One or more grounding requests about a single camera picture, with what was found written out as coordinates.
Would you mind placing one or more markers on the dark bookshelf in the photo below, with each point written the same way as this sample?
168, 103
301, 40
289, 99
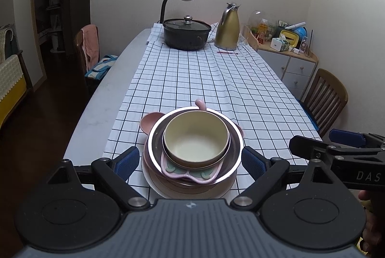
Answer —
56, 24

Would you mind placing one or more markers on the pink towel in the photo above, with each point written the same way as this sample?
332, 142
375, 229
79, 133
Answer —
90, 45

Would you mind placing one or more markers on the glass dome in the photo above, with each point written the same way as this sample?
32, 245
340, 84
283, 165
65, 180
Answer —
254, 20

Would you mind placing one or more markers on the checkered white tablecloth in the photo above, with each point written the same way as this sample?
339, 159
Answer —
240, 85

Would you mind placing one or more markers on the orange drink bottle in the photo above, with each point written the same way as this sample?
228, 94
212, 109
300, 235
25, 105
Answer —
262, 30

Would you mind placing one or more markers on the large white floral plate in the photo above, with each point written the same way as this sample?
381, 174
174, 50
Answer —
169, 190

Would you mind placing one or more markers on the grey drawer cabinet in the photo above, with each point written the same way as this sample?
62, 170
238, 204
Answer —
295, 70

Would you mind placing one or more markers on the wooden chair left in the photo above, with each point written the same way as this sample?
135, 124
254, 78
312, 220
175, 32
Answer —
90, 84

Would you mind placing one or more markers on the pink pot with steel bowl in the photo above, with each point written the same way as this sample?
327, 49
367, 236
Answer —
172, 169

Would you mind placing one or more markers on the brown wooden chair right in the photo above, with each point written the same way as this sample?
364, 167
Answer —
325, 100

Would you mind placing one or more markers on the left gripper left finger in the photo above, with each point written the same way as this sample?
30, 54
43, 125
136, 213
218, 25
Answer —
110, 178

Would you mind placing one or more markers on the pink bear-shaped plate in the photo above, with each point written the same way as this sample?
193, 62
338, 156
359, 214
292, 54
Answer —
182, 179

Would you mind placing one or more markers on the glass pot lid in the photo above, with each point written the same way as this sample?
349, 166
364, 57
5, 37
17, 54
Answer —
186, 24

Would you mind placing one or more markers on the blue globe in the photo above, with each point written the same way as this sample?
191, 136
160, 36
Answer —
301, 32

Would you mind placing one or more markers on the blue striped bag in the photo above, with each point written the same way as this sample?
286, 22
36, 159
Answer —
102, 67

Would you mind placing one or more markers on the person's right hand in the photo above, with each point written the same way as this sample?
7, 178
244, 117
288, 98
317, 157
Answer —
373, 233

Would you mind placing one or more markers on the gold thermos jug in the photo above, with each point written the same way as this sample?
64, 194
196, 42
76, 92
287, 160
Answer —
228, 28

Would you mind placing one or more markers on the yellow tissue holder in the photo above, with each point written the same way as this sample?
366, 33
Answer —
292, 37

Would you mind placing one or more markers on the cream cushion chair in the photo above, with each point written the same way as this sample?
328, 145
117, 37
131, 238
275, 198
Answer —
13, 80

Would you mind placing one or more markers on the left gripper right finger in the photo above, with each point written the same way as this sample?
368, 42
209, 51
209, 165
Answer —
268, 176

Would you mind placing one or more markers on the large stainless steel bowl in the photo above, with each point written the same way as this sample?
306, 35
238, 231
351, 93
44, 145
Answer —
230, 162

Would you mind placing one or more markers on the cream round bowl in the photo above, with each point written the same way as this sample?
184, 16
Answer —
196, 139

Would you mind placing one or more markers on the tissue box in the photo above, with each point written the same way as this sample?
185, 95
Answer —
280, 43

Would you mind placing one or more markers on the red pen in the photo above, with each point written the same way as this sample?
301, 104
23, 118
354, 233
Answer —
227, 52

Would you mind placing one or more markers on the black cooking pot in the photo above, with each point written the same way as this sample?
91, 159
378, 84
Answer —
185, 40

